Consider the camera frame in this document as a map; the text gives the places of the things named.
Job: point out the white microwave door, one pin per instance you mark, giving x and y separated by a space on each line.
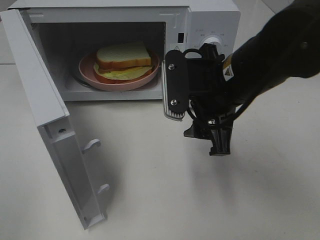
53 122

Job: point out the pink round plate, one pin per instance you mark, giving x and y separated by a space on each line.
89 76

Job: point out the white microwave oven body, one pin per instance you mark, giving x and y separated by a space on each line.
64 31

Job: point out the sandwich with lettuce and tomato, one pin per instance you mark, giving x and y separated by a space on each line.
123 62

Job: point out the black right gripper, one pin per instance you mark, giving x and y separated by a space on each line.
199 86

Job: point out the white upper power knob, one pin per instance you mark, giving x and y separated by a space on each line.
213 40

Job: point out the glass microwave turntable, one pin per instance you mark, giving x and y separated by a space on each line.
80 80

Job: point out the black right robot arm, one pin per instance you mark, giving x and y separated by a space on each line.
287 46

